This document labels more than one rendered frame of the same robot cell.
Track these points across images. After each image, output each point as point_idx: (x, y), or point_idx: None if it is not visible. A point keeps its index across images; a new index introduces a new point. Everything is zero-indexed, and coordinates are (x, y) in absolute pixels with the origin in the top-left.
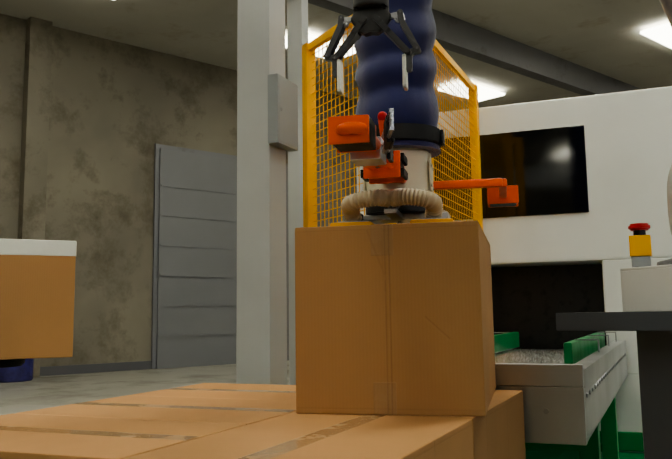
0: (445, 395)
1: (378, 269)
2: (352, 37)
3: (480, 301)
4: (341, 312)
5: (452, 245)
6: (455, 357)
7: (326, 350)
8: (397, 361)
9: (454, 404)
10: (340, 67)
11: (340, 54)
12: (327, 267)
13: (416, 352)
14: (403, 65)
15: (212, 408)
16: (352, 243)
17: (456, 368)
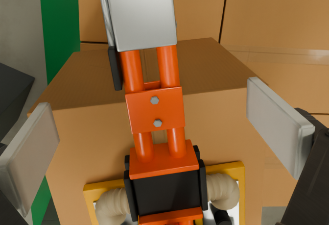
0: (99, 52)
1: (154, 78)
2: (292, 217)
3: (53, 79)
4: (189, 61)
5: (67, 97)
6: (86, 61)
7: (197, 50)
8: None
9: (93, 51)
10: (282, 113)
11: (313, 146)
12: (213, 72)
13: None
14: (20, 137)
15: (283, 53)
16: (188, 85)
17: (87, 58)
